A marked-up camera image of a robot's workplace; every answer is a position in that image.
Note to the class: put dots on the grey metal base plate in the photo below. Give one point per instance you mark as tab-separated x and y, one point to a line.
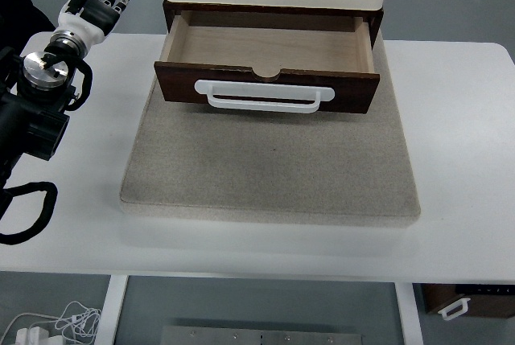
233	336

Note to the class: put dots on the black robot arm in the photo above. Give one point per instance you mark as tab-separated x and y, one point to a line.
43	78

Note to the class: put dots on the beige fabric pad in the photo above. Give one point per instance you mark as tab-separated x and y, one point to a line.
195	162

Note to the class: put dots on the white power adapter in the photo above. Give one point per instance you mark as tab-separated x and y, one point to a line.
31	336

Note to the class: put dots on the white table leg left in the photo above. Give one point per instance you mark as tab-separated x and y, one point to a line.
111	310

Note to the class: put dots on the dark wooden drawer housing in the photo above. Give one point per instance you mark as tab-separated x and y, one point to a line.
372	17

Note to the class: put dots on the white table leg right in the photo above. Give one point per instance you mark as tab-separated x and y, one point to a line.
408	313

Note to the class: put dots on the white robotic hand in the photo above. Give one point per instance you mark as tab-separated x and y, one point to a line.
85	23

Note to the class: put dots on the white table leg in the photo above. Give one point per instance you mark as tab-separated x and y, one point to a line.
408	313
111	310

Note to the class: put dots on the spare brown drawer on floor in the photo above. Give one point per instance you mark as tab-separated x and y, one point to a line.
450	301

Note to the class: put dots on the dark wooden drawer white handle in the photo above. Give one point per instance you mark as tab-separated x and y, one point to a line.
270	50

